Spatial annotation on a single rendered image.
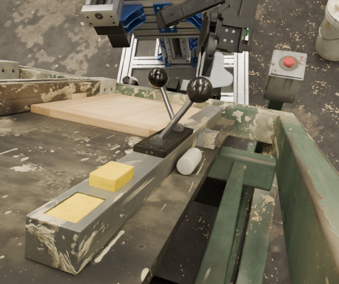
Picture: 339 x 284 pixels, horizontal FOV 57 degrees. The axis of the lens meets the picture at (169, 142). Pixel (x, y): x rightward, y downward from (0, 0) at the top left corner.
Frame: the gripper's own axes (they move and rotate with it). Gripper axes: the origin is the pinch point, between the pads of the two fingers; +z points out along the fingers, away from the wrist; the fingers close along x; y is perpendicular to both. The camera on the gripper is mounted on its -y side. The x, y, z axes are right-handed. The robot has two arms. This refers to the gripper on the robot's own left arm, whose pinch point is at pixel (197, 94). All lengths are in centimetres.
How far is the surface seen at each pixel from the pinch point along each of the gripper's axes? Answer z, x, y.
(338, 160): 39, 115, 111
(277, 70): -7, 55, 37
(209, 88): -2.5, -13.6, -0.9
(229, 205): 17.4, -8.1, 7.3
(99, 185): 7.8, -27.3, -13.2
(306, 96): 5, 146, 97
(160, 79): -1.7, 0.8, -7.1
